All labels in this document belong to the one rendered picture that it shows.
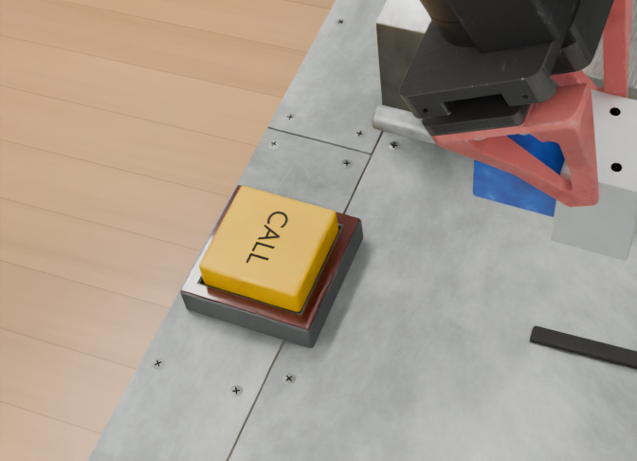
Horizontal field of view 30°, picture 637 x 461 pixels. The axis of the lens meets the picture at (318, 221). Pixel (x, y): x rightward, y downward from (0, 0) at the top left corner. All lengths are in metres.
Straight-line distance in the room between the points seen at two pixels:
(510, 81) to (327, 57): 0.36
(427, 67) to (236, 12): 0.37
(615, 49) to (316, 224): 0.21
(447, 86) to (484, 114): 0.02
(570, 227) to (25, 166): 0.37
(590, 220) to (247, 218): 0.21
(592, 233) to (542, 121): 0.10
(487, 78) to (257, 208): 0.25
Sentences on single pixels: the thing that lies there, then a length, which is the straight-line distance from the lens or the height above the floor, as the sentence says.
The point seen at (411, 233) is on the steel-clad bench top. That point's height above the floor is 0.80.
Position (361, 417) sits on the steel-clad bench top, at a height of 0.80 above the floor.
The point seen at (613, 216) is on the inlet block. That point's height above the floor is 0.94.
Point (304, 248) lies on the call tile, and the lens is 0.66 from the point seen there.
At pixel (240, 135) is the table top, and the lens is 0.76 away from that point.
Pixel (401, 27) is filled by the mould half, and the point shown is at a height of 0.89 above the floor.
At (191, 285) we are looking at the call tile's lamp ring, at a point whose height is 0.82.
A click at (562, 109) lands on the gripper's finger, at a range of 0.47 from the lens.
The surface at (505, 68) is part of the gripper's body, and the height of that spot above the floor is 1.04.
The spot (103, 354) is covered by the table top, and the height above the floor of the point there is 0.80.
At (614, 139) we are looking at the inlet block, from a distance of 0.54.
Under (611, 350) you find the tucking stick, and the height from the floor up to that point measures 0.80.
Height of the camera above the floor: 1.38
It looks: 54 degrees down
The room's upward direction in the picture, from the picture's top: 9 degrees counter-clockwise
